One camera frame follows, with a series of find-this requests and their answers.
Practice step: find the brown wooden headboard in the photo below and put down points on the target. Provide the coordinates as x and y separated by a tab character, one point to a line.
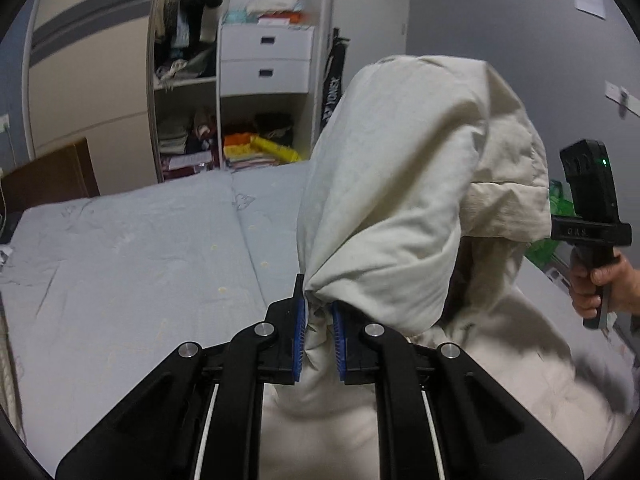
55	175

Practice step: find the person's right hand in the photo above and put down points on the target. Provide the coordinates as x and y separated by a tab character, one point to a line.
582	290

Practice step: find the white door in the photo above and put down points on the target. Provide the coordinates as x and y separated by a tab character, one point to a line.
375	10

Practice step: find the cream fluffy blanket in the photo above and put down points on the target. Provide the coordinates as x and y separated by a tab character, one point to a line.
7	370

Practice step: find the white open shelf unit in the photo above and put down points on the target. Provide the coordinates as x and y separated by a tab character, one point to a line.
185	84

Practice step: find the bed with grey sheet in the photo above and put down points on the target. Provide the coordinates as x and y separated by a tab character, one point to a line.
140	270

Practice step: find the folded items on drawers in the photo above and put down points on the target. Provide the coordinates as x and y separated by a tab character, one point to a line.
270	12

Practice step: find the stack of folded clothes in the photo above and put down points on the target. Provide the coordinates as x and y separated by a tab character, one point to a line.
175	135

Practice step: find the cream wardrobe sliding door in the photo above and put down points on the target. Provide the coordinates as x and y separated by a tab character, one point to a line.
90	85

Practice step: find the white hooded coat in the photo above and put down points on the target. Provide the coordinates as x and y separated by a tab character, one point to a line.
400	185

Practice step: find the green shopping bag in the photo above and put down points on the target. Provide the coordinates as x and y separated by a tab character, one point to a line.
560	205

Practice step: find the black badminton racket bag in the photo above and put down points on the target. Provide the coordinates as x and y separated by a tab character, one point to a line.
331	105

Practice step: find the white two-drawer unit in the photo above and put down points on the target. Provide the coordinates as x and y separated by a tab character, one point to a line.
265	77

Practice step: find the black bag on shelf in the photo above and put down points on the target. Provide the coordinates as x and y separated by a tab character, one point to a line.
274	127

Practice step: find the white wall socket with plug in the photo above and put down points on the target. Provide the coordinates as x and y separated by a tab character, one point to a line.
4	123

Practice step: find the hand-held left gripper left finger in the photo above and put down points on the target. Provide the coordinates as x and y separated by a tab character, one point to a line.
299	330

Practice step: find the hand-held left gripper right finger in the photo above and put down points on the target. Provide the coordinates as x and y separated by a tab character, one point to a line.
339	345

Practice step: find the orange and yellow toys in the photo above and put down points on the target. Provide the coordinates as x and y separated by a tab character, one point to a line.
240	145

